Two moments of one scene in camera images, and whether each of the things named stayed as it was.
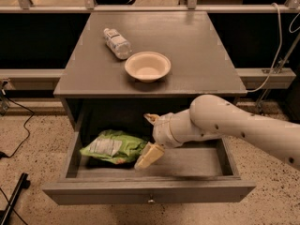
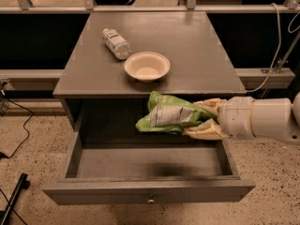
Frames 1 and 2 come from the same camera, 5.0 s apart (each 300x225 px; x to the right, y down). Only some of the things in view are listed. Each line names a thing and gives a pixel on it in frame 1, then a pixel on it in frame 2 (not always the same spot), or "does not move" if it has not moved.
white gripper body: [162, 130] → [235, 117]
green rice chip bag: [116, 146] → [167, 114]
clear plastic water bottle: [116, 43] does not move
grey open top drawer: [198, 172] does not move
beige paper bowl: [147, 67] does not move
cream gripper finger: [151, 117] → [213, 104]
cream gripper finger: [150, 154] → [207, 130]
